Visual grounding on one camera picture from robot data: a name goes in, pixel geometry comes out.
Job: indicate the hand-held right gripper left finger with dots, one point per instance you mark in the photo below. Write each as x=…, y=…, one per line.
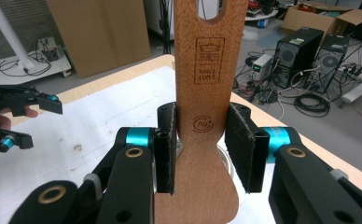
x=165, y=149

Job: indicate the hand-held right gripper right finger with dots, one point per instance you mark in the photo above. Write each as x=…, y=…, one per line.
x=247, y=149

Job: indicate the wooden rice spatula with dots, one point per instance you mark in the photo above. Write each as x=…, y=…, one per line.
x=204, y=93

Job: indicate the white pole stand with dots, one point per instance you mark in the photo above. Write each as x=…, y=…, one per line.
x=11, y=34

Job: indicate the small white power supply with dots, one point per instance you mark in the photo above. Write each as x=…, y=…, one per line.
x=261, y=67

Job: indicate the large brown cardboard sheet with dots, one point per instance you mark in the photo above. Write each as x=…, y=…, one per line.
x=101, y=37

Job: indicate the black computer tower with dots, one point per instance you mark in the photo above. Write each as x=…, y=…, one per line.
x=297, y=53
x=328, y=62

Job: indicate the wide open cardboard box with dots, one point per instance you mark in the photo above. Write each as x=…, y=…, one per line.
x=313, y=18

